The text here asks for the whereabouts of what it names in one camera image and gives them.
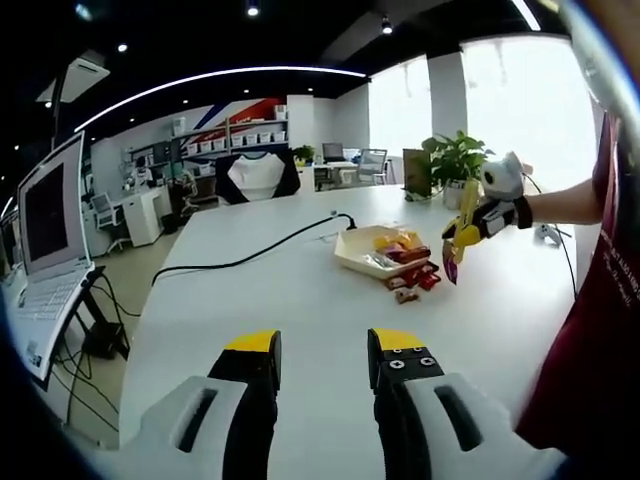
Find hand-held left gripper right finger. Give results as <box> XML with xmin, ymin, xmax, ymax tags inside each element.
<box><xmin>367</xmin><ymin>327</ymin><xmax>569</xmax><ymax>480</ymax></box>

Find person's right hand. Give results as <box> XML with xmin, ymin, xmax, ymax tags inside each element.
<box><xmin>509</xmin><ymin>194</ymin><xmax>535</xmax><ymax>231</ymax></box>

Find yellow food tongs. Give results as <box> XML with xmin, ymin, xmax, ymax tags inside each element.
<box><xmin>442</xmin><ymin>180</ymin><xmax>481</xmax><ymax>261</ymax></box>

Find black laptop stand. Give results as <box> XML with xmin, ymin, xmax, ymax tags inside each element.
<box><xmin>74</xmin><ymin>267</ymin><xmax>132</xmax><ymax>361</ymax></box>

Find grey storage shelf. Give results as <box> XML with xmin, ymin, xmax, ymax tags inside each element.
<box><xmin>169</xmin><ymin>117</ymin><xmax>290</xmax><ymax>156</ymax></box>

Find large green potted plant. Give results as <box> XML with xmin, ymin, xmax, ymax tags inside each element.
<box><xmin>422</xmin><ymin>130</ymin><xmax>496</xmax><ymax>194</ymax></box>

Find thin gripper cable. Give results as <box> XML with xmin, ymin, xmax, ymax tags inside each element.
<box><xmin>519</xmin><ymin>167</ymin><xmax>581</xmax><ymax>301</ymax></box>

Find person in red shirt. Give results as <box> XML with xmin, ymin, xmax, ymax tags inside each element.
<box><xmin>514</xmin><ymin>112</ymin><xmax>640</xmax><ymax>461</ymax></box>

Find white game controller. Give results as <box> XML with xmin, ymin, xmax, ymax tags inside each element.
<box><xmin>533</xmin><ymin>223</ymin><xmax>564</xmax><ymax>247</ymax></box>

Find grey mesh office chair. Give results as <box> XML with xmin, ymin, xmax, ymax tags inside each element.
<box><xmin>357</xmin><ymin>148</ymin><xmax>390</xmax><ymax>185</ymax></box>

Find ceiling light strip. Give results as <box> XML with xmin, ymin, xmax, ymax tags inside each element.
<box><xmin>512</xmin><ymin>0</ymin><xmax>541</xmax><ymax>31</ymax></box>
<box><xmin>74</xmin><ymin>67</ymin><xmax>366</xmax><ymax>134</ymax></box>

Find silver laptop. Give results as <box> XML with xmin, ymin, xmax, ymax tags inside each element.
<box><xmin>0</xmin><ymin>130</ymin><xmax>97</xmax><ymax>386</ymax></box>

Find dark red chocolate food packet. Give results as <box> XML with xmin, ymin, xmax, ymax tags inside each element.
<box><xmin>387</xmin><ymin>247</ymin><xmax>431</xmax><ymax>264</ymax></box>

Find bright window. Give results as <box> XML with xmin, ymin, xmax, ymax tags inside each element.
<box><xmin>368</xmin><ymin>54</ymin><xmax>434</xmax><ymax>151</ymax></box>
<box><xmin>459</xmin><ymin>37</ymin><xmax>601</xmax><ymax>196</ymax></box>

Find cream hexagonal food container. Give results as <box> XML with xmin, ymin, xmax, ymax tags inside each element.
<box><xmin>333</xmin><ymin>224</ymin><xmax>432</xmax><ymax>280</ymax></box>

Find brown cardboard box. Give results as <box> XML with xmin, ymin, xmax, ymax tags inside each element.
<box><xmin>402</xmin><ymin>148</ymin><xmax>432</xmax><ymax>197</ymax></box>

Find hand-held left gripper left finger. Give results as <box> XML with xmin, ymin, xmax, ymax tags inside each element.
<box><xmin>127</xmin><ymin>328</ymin><xmax>282</xmax><ymax>480</ymax></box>

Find row of white storage boxes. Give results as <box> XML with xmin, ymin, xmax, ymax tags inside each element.
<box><xmin>197</xmin><ymin>130</ymin><xmax>289</xmax><ymax>154</ymax></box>

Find ceiling air conditioner unit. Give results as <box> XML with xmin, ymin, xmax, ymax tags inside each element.
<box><xmin>37</xmin><ymin>49</ymin><xmax>111</xmax><ymax>104</ymax></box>

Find glass jar with pebbles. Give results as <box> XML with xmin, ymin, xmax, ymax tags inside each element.
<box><xmin>442</xmin><ymin>179</ymin><xmax>469</xmax><ymax>210</ymax></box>

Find black power cable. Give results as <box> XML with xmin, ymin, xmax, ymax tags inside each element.
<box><xmin>151</xmin><ymin>213</ymin><xmax>357</xmax><ymax>287</ymax></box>

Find black tripod stand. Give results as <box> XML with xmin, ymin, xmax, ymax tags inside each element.
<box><xmin>49</xmin><ymin>64</ymin><xmax>66</xmax><ymax>151</ymax></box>

